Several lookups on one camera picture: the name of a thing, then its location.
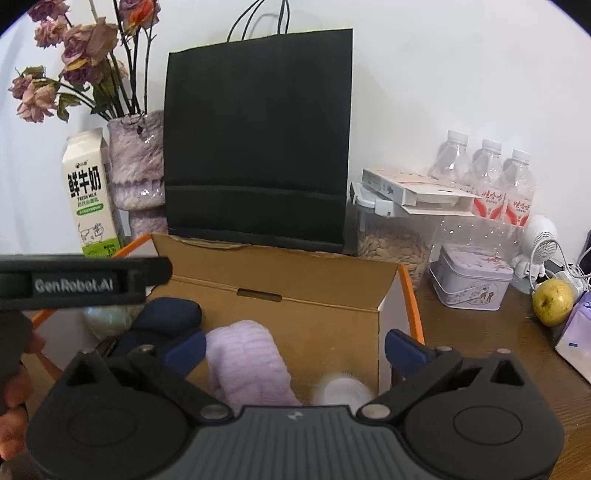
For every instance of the small white desk fan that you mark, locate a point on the small white desk fan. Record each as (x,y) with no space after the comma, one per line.
(540,235)

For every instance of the iridescent plastic bag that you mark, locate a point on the iridescent plastic bag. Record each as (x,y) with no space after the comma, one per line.
(108,321)

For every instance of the bunch of dried roses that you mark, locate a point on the bunch of dried roses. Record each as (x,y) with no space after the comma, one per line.
(87,41)

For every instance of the green yellow apple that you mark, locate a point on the green yellow apple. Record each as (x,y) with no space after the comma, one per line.
(554,302)

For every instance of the black paper bag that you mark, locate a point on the black paper bag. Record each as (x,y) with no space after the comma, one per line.
(258,138)

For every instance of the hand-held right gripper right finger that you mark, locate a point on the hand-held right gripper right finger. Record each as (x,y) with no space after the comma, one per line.
(404,351)

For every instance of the white green milk carton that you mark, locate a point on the white green milk carton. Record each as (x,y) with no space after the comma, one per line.
(87,194)

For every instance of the red cardboard box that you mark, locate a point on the red cardboard box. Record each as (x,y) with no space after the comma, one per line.
(277,286)

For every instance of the lavender towel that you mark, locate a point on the lavender towel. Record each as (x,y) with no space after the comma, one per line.
(244,360)

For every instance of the flat white carton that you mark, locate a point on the flat white carton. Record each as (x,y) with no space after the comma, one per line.
(392,182)

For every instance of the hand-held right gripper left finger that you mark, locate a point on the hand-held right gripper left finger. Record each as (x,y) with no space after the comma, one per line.
(187,353)

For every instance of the person's left hand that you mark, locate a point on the person's left hand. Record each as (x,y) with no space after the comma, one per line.
(14,392)

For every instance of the clear water bottle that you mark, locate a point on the clear water bottle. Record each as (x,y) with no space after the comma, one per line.
(450,157)
(519,184)
(487,170)

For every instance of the purple tissue pack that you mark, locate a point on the purple tissue pack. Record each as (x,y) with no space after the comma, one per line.
(577,332)

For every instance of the clear container of seeds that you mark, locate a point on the clear container of seeds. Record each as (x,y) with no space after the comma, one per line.
(392,249)

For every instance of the black power adapter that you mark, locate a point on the black power adapter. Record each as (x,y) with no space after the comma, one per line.
(586,249)

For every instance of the navy zipper pouch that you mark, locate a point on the navy zipper pouch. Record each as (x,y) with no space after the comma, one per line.
(161,316)

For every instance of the purple textured vase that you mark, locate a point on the purple textured vase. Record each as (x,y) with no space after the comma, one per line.
(134,161)

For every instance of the white round cap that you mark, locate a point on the white round cap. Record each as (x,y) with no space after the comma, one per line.
(341,392)

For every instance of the floral tin box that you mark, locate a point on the floral tin box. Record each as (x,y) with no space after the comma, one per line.
(471,281)

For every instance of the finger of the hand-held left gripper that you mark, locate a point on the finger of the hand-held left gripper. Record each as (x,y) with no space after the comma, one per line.
(152,272)

